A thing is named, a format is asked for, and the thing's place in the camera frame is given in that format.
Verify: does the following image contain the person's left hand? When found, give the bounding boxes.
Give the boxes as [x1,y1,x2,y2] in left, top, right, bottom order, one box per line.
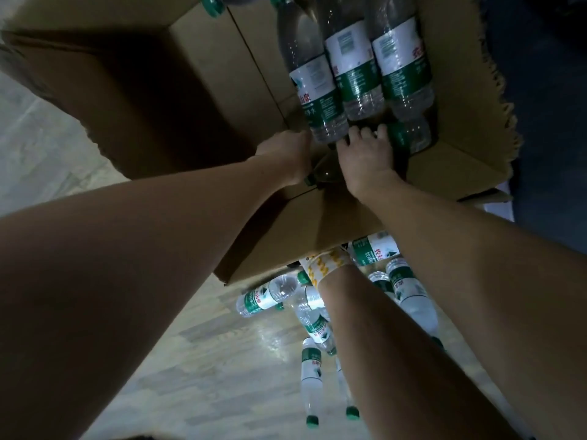
[254,130,315,188]

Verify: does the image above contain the water bottles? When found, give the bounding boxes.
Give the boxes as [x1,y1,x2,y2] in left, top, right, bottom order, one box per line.
[235,231,446,429]
[199,0,437,155]

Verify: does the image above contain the person's left forearm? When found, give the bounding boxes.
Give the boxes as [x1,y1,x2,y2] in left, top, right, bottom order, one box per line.
[0,155,294,440]

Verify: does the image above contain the person's right hand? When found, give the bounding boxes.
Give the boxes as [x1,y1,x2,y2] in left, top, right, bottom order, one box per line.
[336,123,404,202]

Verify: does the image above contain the person's right forearm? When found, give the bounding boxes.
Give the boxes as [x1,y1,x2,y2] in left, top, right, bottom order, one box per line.
[362,176,587,440]

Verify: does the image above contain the water bottle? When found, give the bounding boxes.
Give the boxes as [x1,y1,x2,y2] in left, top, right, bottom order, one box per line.
[303,150,345,188]

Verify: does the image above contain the person's yellow patterned right sock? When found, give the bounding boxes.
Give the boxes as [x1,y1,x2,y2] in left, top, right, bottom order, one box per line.
[298,246,356,289]

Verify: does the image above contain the person's right leg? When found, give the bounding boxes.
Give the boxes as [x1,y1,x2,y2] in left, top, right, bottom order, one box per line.
[316,265,519,440]

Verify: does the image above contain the brown cardboard box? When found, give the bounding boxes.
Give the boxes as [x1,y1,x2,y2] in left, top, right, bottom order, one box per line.
[0,0,523,287]

